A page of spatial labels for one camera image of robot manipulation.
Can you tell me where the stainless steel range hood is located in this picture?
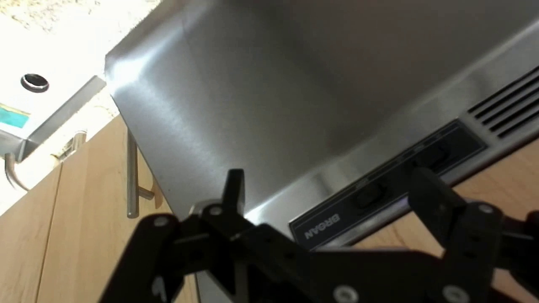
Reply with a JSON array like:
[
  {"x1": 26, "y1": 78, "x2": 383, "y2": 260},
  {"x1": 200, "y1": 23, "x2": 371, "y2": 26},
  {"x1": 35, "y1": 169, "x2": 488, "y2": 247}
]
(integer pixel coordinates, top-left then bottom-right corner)
[{"x1": 104, "y1": 0, "x2": 539, "y2": 303}]

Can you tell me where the silver cabinet bar handle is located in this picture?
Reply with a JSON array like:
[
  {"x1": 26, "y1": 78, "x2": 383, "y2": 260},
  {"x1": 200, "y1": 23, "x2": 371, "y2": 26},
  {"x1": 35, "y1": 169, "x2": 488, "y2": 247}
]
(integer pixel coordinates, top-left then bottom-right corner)
[{"x1": 125, "y1": 129, "x2": 166, "y2": 220}]

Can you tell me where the silver kitchen faucet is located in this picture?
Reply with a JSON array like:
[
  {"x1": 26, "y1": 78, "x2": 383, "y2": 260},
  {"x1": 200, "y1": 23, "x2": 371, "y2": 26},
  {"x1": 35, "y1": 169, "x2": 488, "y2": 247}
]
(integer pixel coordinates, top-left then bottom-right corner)
[{"x1": 3, "y1": 151, "x2": 31, "y2": 194}]

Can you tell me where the white countertop object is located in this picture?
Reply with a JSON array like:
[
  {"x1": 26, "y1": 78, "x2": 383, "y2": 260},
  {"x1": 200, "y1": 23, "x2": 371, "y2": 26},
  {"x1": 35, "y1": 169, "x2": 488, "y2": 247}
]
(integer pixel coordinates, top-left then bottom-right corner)
[{"x1": 0, "y1": 33, "x2": 109, "y2": 166}]

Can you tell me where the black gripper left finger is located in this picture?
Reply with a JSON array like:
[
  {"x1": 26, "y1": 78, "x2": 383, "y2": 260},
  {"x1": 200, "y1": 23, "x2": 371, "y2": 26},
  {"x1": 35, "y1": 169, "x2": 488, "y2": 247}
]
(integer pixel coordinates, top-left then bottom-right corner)
[{"x1": 100, "y1": 167, "x2": 317, "y2": 303}]

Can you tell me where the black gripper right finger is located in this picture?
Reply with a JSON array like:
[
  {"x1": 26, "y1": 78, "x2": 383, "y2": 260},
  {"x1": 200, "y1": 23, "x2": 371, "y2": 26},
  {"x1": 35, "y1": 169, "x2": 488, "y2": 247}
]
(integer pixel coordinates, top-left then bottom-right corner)
[{"x1": 408, "y1": 167, "x2": 539, "y2": 303}]

